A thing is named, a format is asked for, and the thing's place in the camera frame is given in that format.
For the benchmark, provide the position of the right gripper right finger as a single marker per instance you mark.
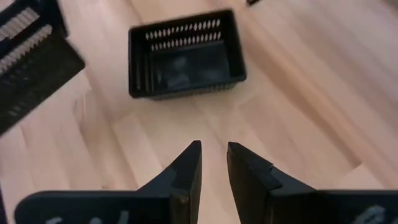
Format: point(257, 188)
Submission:
point(264, 199)

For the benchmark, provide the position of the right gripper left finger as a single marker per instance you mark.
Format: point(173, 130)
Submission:
point(174, 199)

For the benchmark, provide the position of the black slotted plastic basket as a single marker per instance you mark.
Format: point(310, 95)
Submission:
point(46, 77)
point(186, 71)

